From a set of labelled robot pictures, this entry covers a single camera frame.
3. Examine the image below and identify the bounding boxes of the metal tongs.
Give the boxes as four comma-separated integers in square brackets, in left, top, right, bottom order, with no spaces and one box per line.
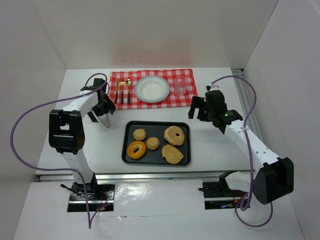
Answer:
[99,93,110,129]

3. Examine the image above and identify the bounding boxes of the speckled bread slice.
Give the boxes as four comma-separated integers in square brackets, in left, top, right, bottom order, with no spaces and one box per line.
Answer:
[161,144,184,165]

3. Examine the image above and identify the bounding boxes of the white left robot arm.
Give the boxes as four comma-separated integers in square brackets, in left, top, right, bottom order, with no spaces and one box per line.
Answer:
[48,78,116,196]

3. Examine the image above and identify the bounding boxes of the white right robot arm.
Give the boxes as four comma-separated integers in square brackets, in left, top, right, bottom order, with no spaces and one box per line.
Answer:
[188,90,294,205]

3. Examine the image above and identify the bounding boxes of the red white checkered cloth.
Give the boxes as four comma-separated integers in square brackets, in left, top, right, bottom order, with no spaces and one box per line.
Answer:
[108,68,198,110]

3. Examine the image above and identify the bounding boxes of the clear plastic cup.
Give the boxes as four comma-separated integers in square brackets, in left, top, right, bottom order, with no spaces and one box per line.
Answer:
[173,76,189,96]

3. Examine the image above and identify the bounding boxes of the pale bagel with hole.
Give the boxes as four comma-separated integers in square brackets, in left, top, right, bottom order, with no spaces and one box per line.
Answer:
[164,125,185,146]

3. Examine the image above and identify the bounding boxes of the small round bun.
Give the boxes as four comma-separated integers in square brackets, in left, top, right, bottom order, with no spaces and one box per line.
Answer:
[146,137,160,150]
[133,128,147,141]

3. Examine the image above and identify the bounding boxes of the white paper plate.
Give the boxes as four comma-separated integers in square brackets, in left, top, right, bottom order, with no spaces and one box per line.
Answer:
[133,75,170,103]

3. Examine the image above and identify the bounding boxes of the orange glazed donut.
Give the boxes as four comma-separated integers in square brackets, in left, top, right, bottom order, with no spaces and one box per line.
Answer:
[127,141,147,160]

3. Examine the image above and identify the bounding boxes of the black baking tray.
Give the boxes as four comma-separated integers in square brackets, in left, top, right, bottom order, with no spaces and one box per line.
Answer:
[121,120,191,167]

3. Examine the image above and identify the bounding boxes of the white cover board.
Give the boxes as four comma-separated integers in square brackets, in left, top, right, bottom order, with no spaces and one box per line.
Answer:
[111,180,205,217]

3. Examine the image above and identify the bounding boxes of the gold knife black handle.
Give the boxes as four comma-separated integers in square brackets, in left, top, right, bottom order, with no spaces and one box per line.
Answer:
[114,78,120,104]

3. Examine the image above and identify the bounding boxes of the gold fork black handle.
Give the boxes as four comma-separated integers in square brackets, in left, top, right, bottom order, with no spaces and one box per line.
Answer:
[119,78,126,105]

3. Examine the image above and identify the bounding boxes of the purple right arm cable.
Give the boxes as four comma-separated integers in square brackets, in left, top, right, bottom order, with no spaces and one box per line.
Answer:
[206,74,274,228]

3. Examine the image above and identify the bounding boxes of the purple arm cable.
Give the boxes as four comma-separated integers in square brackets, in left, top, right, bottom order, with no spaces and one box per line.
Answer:
[9,72,110,230]
[206,74,274,228]

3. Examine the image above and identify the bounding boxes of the metal base rail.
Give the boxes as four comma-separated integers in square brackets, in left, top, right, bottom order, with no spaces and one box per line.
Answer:
[33,172,241,217]

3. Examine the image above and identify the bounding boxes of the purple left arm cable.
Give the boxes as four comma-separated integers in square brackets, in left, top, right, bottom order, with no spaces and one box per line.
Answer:
[9,72,110,230]

